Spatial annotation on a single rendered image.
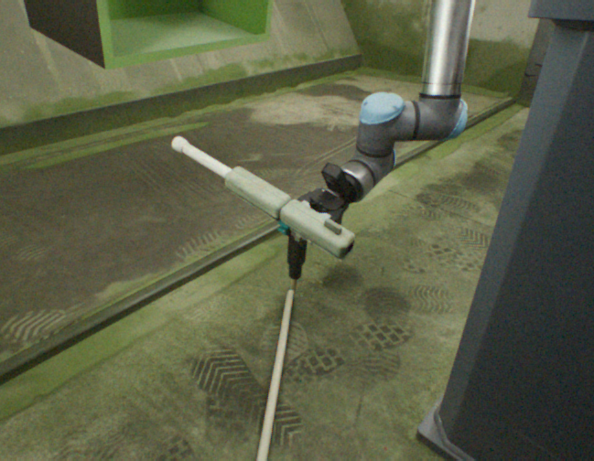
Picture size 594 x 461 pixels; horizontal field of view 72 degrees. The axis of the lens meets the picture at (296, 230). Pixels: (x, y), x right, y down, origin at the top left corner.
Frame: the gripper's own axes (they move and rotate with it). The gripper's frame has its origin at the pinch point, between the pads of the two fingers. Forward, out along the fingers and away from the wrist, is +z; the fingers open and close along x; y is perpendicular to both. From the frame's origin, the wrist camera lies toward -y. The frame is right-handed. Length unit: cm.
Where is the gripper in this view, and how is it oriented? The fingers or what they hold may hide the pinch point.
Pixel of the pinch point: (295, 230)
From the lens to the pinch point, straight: 83.1
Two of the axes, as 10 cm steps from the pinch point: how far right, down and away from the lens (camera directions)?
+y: -0.8, 6.7, 7.4
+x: -7.9, -4.9, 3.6
